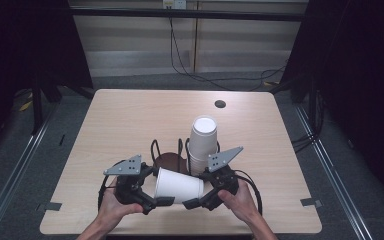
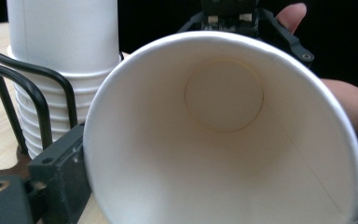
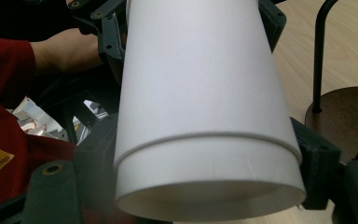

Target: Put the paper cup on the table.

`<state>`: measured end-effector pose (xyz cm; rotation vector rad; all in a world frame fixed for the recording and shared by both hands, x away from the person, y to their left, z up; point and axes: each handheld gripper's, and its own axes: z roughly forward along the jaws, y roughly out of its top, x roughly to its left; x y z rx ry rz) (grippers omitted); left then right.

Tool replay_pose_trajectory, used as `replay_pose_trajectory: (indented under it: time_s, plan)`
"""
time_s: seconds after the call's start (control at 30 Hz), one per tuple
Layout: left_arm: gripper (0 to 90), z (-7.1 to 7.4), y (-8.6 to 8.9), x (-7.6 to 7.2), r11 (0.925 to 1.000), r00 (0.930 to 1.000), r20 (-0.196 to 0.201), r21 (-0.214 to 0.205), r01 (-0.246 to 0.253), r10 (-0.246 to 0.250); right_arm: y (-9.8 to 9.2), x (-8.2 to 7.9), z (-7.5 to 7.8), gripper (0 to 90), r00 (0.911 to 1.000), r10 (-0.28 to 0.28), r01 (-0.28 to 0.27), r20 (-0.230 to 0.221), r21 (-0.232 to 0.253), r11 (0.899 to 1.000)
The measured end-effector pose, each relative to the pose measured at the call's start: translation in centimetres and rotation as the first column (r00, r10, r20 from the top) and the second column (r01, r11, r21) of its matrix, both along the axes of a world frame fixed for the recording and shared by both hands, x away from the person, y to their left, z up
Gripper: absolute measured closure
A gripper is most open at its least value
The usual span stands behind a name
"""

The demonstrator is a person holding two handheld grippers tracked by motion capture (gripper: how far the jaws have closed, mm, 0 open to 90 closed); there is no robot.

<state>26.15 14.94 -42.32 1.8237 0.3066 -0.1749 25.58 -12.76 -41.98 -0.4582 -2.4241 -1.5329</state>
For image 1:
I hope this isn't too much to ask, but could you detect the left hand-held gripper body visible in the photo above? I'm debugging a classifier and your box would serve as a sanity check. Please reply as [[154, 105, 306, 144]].
[[103, 154, 154, 205]]

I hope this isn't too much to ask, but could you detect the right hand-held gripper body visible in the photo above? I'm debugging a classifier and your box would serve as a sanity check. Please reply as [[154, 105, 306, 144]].
[[203, 145, 244, 198]]

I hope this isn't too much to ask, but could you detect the black wire cup holder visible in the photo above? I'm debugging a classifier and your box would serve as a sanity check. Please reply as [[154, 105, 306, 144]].
[[183, 137, 222, 177], [150, 138, 185, 176]]

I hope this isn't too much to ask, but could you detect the white disposable cup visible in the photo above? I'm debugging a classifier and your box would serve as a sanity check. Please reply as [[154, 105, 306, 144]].
[[154, 167, 205, 205]]

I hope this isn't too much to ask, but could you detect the stack of white paper cups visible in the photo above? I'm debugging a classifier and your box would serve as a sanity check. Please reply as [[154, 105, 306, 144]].
[[188, 114, 219, 177]]

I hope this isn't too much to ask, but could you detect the person's left hand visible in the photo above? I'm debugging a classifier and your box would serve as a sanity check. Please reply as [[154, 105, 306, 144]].
[[98, 186, 144, 225]]

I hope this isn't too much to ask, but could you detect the person's right hand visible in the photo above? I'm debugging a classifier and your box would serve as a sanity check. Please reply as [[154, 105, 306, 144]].
[[217, 181, 259, 225]]

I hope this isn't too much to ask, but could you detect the black metal stand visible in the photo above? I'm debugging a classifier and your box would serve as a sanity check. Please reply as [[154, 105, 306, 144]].
[[29, 79, 46, 136]]

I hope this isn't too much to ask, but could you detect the yellow floor tape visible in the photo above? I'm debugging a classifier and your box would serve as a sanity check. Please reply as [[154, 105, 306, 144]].
[[18, 99, 34, 113]]

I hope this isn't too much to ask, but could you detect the black horizontal bar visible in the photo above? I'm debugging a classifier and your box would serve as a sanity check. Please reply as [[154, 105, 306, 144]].
[[69, 8, 309, 23]]

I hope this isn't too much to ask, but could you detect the black curtain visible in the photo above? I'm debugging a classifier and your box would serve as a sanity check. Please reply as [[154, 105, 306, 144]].
[[0, 0, 94, 158], [281, 0, 384, 201]]

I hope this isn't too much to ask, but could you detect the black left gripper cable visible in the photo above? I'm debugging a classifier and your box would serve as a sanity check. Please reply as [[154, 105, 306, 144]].
[[97, 159, 128, 213]]

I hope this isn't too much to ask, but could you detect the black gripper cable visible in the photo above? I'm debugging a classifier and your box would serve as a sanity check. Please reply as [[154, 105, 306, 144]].
[[97, 159, 128, 213], [234, 169, 264, 216]]

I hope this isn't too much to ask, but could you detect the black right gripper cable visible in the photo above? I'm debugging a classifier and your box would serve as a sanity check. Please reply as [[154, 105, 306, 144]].
[[234, 169, 264, 216]]

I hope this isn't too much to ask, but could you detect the grey table bracket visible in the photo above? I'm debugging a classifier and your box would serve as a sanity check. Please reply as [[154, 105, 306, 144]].
[[35, 201, 63, 213], [299, 197, 323, 208]]

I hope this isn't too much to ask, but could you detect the metal floor rail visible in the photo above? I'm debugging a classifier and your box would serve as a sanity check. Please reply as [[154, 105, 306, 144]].
[[0, 106, 61, 240], [294, 104, 374, 240]]

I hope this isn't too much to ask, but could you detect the black floor cable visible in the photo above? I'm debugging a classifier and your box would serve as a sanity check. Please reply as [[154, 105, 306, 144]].
[[169, 16, 288, 92]]

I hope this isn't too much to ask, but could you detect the white wall outlet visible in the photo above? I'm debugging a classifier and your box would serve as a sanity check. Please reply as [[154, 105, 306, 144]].
[[162, 0, 188, 10]]

